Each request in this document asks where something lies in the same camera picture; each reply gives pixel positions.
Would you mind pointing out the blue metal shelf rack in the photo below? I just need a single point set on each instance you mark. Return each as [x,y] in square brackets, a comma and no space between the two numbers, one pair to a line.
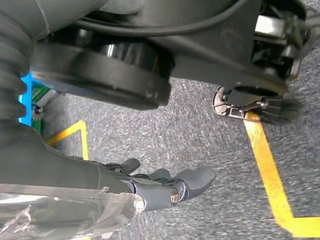
[26,102]

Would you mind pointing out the clear plastic guard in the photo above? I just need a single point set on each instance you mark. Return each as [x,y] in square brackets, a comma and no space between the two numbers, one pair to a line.
[62,215]

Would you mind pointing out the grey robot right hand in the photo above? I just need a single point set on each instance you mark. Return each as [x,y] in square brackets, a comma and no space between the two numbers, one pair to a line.
[62,169]

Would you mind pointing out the green plastic crate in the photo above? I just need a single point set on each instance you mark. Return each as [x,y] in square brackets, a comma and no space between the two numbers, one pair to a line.
[40,93]
[37,126]

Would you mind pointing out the black robot right foot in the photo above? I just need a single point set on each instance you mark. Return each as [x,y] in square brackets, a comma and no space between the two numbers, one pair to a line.
[275,107]

